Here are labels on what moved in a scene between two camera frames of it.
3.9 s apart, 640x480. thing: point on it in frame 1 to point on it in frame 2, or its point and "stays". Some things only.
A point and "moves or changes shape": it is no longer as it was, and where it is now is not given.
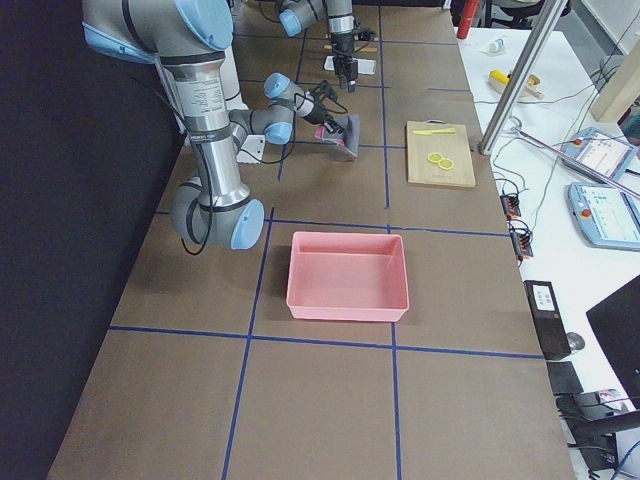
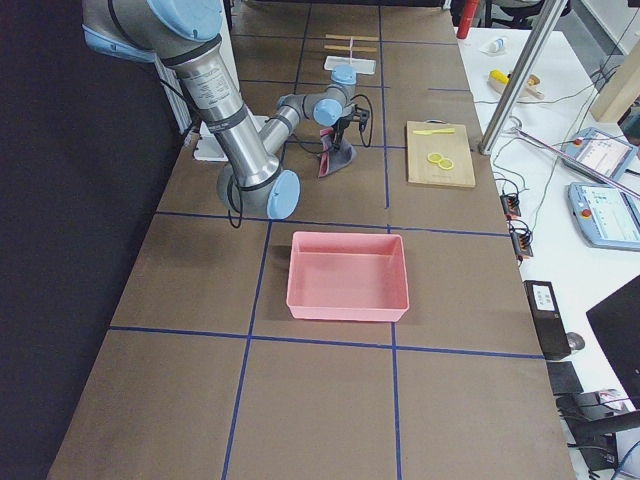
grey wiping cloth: [349, 139] moves or changes shape
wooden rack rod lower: [361, 49] stays
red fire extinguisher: [469, 10] stays
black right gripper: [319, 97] to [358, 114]
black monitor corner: [616, 323] stays
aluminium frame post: [521, 76] stays
